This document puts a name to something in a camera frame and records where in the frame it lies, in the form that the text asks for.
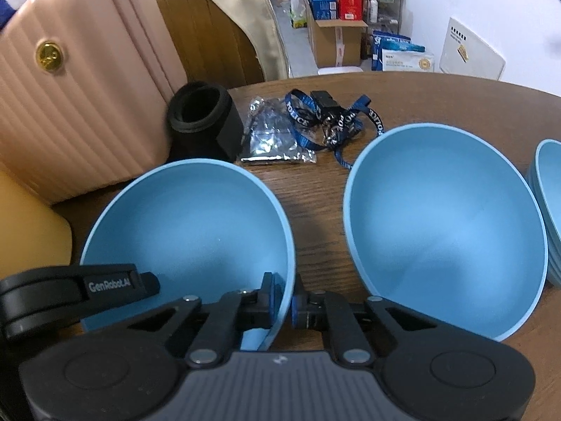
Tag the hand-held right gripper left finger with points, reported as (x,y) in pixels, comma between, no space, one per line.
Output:
(275,302)

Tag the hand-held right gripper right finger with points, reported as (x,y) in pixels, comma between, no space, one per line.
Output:
(296,311)

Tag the ribbed blue bowl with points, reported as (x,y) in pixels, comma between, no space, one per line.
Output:
(550,206)
(184,228)

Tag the large smooth blue bowl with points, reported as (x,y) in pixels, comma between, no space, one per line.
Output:
(438,228)

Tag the yellow thermos jug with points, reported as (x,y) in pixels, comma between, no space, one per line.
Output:
(30,228)

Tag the silver foil packet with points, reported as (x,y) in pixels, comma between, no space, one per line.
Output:
(271,140)

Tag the black cylindrical holder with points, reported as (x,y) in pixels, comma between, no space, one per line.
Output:
(197,131)

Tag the pink ribbed suitcase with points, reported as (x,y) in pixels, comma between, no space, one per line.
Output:
(87,96)

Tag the cardboard box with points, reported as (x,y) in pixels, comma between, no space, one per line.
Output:
(324,44)

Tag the white package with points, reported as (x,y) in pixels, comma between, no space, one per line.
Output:
(405,60)

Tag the brown chair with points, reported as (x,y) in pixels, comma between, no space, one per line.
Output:
(201,30)

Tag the beige coat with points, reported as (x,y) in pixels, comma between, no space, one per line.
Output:
(258,17)

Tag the blue package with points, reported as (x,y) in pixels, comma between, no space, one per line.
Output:
(394,41)

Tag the blue box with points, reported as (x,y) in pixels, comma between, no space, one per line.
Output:
(322,4)

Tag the white plastic bag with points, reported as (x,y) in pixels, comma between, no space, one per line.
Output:
(298,0)

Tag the white bottle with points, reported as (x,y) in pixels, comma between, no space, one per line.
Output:
(374,8)

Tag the white board with yellow label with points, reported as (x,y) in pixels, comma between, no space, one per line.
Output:
(471,50)

